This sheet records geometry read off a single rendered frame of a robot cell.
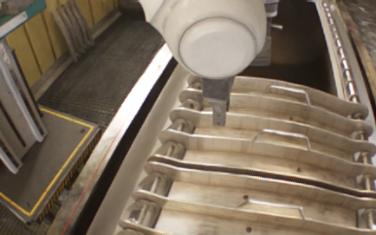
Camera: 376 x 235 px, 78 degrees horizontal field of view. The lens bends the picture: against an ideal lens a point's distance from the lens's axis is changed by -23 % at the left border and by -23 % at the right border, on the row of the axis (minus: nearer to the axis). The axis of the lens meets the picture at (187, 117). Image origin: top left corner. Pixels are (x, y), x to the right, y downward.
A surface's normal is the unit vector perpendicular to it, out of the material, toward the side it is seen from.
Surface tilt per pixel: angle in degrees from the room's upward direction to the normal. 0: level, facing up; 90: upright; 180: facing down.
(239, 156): 7
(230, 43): 95
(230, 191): 7
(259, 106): 90
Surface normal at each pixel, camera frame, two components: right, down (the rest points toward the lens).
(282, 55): -0.36, 0.30
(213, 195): -0.22, -0.73
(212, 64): 0.00, 0.75
